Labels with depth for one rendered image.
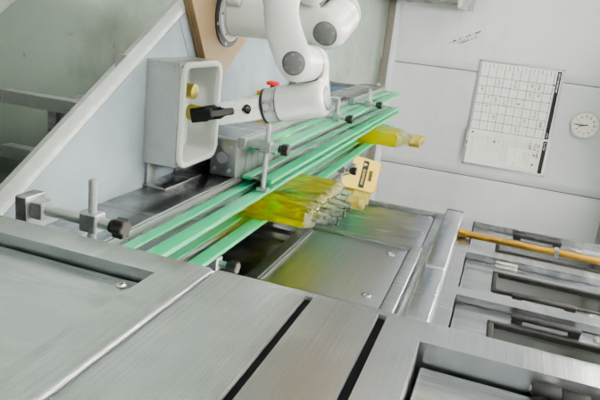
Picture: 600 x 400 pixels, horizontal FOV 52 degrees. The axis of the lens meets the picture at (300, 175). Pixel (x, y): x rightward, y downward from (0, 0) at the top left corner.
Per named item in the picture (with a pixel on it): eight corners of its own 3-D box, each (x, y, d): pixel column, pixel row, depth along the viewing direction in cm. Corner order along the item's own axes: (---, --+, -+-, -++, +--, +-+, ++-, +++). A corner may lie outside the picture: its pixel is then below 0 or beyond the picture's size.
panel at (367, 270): (121, 396, 96) (329, 466, 86) (122, 379, 95) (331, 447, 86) (304, 231, 179) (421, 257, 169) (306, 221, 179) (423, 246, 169)
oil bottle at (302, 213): (231, 213, 151) (313, 231, 144) (233, 191, 149) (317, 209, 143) (241, 207, 156) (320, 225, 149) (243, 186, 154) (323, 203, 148)
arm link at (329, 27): (278, 9, 142) (345, 16, 137) (297, -8, 152) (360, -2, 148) (279, 49, 147) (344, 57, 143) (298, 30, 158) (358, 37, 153)
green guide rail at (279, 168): (241, 179, 151) (271, 184, 149) (241, 174, 151) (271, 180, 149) (384, 106, 313) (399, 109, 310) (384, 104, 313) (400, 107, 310)
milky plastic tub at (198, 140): (143, 162, 132) (179, 170, 130) (148, 57, 127) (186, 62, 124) (184, 149, 148) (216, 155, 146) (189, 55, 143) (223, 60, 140)
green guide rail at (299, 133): (244, 149, 149) (274, 154, 147) (244, 145, 149) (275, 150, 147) (386, 92, 311) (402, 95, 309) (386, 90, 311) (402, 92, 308)
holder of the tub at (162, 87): (141, 186, 134) (172, 193, 131) (146, 58, 127) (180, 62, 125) (180, 170, 150) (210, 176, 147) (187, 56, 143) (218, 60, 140)
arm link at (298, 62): (268, -7, 130) (301, 87, 131) (242, -14, 118) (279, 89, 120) (303, -24, 127) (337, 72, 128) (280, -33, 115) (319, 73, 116)
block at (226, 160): (207, 174, 149) (233, 179, 147) (210, 136, 146) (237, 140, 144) (213, 170, 152) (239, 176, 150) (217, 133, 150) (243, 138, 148)
